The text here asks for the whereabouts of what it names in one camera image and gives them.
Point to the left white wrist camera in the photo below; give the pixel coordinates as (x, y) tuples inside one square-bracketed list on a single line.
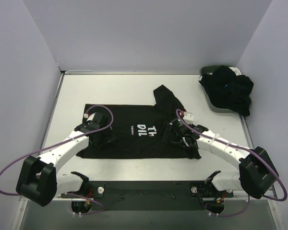
[(89, 117)]

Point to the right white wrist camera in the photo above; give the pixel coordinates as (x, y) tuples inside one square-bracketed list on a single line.
[(187, 117)]

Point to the black printed t shirt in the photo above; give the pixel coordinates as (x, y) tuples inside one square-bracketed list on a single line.
[(139, 129)]

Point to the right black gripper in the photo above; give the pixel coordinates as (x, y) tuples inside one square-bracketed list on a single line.
[(174, 135)]

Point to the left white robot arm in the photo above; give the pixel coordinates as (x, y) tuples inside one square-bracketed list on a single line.
[(40, 180)]

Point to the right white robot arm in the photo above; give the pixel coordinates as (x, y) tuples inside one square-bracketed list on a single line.
[(254, 166)]

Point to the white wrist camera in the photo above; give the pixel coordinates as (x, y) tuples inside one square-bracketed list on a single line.
[(187, 117), (89, 117)]

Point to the white t shirt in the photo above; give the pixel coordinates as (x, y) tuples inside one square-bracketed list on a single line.
[(235, 70)]

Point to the black t shirt pile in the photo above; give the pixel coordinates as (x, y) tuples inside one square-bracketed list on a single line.
[(226, 90)]

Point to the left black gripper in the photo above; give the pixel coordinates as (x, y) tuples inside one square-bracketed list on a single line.
[(105, 138)]

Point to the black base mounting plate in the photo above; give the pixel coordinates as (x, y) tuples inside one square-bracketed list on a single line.
[(146, 196)]

